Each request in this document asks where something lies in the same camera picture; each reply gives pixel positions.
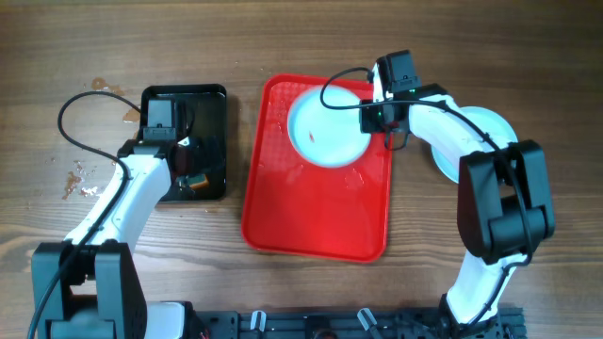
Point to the red plastic tray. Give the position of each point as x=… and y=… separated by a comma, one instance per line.
x=293, y=206

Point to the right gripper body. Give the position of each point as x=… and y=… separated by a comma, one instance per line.
x=374, y=121

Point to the black water tray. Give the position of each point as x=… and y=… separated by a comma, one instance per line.
x=200, y=111

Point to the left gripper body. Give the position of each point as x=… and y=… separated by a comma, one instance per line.
x=195, y=153

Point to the green and orange sponge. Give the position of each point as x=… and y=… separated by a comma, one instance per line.
x=196, y=182

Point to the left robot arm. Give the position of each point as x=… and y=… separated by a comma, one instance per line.
x=86, y=286

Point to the white plate with red speck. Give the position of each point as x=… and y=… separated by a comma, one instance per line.
x=323, y=126

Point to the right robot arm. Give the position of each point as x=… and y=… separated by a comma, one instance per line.
x=504, y=208

